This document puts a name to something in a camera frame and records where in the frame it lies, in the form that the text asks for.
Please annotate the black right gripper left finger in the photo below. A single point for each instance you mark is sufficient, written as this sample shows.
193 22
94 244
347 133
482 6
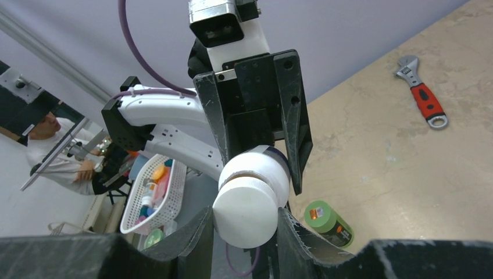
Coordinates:
186 253

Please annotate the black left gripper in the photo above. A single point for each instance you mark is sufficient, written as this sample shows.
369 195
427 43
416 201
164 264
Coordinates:
245 111

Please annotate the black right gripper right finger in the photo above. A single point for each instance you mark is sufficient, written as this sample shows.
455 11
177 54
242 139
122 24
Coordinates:
303 254

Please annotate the white capped dark pill bottle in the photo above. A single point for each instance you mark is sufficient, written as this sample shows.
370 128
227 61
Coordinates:
265 163

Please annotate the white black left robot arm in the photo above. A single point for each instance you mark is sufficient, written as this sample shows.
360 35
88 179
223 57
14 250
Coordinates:
169 122

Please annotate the green pill bottle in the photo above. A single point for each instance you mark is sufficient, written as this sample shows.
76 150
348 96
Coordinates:
325 221

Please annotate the white plastic basket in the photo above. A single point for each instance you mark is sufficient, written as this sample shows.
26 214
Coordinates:
155 197

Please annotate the person in white shirt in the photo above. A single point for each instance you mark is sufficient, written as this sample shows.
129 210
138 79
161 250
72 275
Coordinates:
77 176

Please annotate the red handled adjustable wrench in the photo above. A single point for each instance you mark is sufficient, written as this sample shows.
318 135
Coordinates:
427 103

